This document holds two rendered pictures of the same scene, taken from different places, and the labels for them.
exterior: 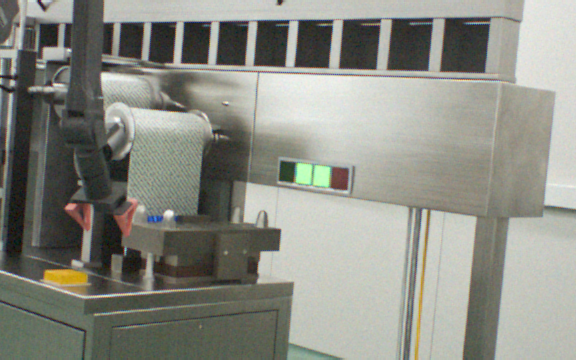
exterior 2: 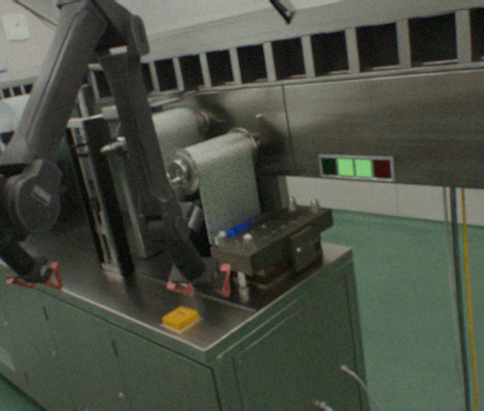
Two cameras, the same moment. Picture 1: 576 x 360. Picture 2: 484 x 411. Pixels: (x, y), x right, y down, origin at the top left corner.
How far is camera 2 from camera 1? 1.04 m
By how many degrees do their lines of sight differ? 14
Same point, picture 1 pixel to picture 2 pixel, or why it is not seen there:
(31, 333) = (165, 361)
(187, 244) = (268, 256)
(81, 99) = (155, 205)
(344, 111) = (373, 110)
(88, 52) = (148, 158)
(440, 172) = not seen: outside the picture
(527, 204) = not seen: outside the picture
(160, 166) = (224, 187)
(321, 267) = not seen: hidden behind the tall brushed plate
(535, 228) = not seen: hidden behind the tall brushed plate
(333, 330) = (329, 193)
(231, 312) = (314, 294)
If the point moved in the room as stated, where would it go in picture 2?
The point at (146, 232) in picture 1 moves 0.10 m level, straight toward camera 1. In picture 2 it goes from (233, 256) to (237, 270)
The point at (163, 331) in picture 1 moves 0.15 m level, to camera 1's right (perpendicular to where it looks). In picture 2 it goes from (271, 337) to (325, 330)
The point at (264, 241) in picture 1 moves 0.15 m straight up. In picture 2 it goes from (322, 223) to (316, 179)
